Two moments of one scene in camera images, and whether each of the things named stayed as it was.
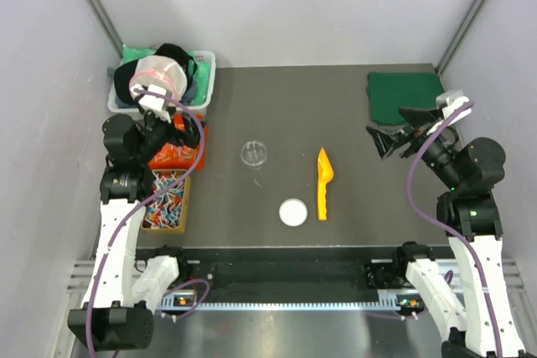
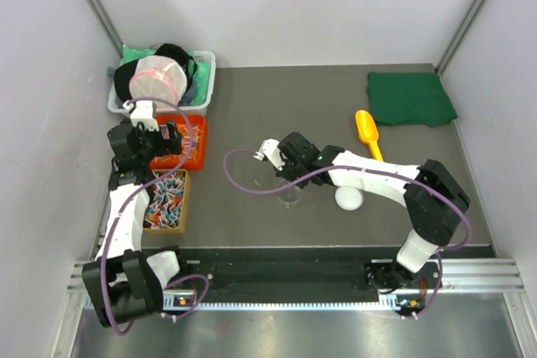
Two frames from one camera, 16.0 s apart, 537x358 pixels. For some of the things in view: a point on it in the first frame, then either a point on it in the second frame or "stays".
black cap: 123,74 stays
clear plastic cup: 254,154 to 289,197
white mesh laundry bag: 158,70 stays
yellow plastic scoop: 325,173 to 368,132
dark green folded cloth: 388,91 stays
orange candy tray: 179,156 stays
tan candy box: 169,213 stays
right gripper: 415,116 to 284,173
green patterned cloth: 202,75 stays
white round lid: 293,212 to 348,198
